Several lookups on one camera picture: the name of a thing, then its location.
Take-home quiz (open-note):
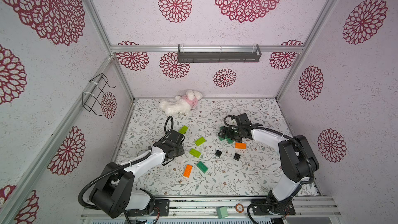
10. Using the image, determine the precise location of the green box on rail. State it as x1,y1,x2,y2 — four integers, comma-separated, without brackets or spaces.
216,206,229,219

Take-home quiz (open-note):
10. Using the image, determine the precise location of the lime lego brick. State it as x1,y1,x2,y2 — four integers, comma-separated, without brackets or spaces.
194,137,206,146
189,149,201,158
178,125,189,134

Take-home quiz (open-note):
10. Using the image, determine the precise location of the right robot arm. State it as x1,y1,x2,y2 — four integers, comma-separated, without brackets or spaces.
218,114,319,205

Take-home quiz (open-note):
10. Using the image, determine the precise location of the round orange sticker disc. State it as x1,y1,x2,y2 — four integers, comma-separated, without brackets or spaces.
235,203,245,213

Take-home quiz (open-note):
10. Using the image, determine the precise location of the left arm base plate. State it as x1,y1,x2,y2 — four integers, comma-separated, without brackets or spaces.
126,199,170,217

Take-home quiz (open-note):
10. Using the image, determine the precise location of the dark wall shelf rack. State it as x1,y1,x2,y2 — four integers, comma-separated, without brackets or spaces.
177,45,262,63

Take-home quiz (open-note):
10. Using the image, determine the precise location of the orange lego brick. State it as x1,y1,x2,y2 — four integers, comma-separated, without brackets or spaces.
183,164,193,178
235,143,247,149

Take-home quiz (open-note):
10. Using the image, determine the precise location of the black lego block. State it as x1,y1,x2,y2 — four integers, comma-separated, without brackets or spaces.
234,153,241,161
215,150,222,157

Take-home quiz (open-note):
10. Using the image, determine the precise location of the black wire wall basket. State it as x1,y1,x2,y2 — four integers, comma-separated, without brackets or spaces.
81,73,116,116

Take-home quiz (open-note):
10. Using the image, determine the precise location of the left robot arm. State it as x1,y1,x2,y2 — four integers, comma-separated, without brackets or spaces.
78,130,185,218

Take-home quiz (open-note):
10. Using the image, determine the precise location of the dark green lego brick bottom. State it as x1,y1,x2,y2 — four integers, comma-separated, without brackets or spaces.
197,161,209,173

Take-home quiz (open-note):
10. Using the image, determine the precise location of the orange lego brick right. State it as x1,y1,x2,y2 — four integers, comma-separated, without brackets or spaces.
235,143,247,149

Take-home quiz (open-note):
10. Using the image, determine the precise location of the orange lego brick bottom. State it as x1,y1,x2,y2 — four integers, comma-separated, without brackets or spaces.
183,164,193,178

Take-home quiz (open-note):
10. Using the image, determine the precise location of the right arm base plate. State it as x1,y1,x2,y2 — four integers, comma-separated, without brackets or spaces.
251,199,296,216

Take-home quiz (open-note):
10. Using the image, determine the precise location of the white plush toy pink shirt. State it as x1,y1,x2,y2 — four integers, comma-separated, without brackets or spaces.
159,90,203,116

